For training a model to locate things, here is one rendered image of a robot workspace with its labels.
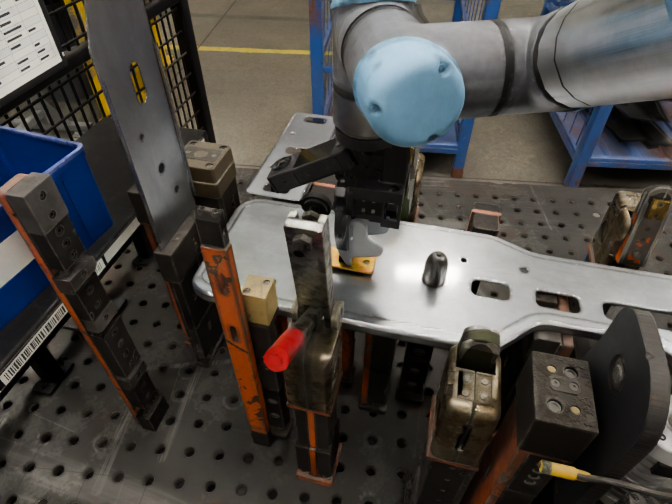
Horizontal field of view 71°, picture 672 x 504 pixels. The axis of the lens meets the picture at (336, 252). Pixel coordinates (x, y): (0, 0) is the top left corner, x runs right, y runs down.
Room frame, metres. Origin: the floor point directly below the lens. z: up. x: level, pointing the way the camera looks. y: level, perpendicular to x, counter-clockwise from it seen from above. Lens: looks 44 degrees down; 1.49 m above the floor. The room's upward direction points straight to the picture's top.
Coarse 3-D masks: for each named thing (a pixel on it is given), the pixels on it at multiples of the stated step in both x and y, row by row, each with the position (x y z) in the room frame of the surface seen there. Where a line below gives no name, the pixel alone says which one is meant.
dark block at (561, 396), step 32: (544, 384) 0.21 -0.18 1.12; (576, 384) 0.21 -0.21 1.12; (512, 416) 0.23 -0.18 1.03; (544, 416) 0.19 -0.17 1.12; (576, 416) 0.19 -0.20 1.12; (512, 448) 0.20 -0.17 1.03; (544, 448) 0.18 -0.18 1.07; (576, 448) 0.17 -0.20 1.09; (480, 480) 0.22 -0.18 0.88; (512, 480) 0.18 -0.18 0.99; (544, 480) 0.18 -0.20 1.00
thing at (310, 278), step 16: (304, 208) 0.35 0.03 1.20; (320, 208) 0.34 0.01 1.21; (288, 224) 0.31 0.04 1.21; (304, 224) 0.31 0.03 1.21; (320, 224) 0.31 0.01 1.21; (288, 240) 0.31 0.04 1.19; (304, 240) 0.30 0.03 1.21; (320, 240) 0.31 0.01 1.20; (304, 256) 0.31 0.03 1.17; (320, 256) 0.31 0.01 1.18; (304, 272) 0.32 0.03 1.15; (320, 272) 0.31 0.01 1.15; (304, 288) 0.32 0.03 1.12; (320, 288) 0.32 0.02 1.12; (304, 304) 0.33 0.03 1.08; (320, 304) 0.32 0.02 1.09
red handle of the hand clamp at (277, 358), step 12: (312, 312) 0.32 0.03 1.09; (300, 324) 0.29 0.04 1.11; (312, 324) 0.30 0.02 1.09; (288, 336) 0.25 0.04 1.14; (300, 336) 0.26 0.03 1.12; (276, 348) 0.23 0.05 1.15; (288, 348) 0.23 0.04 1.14; (300, 348) 0.25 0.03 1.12; (264, 360) 0.22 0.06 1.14; (276, 360) 0.22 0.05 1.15; (288, 360) 0.22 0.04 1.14
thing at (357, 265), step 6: (336, 252) 0.49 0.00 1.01; (336, 258) 0.48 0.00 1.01; (354, 258) 0.48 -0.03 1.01; (360, 258) 0.48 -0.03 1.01; (366, 258) 0.48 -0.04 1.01; (372, 258) 0.48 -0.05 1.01; (336, 264) 0.47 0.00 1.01; (342, 264) 0.47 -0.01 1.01; (354, 264) 0.47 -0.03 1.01; (360, 264) 0.47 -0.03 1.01; (372, 264) 0.47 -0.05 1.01; (354, 270) 0.45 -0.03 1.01; (360, 270) 0.45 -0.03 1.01; (366, 270) 0.45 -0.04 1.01; (372, 270) 0.45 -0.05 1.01
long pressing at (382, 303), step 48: (240, 240) 0.52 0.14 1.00; (384, 240) 0.52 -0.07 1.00; (432, 240) 0.52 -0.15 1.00; (480, 240) 0.52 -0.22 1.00; (288, 288) 0.43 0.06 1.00; (336, 288) 0.43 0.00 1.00; (384, 288) 0.43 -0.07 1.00; (432, 288) 0.43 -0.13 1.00; (528, 288) 0.43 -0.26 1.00; (576, 288) 0.43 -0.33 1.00; (624, 288) 0.43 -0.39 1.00; (384, 336) 0.36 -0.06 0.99; (432, 336) 0.35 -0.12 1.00
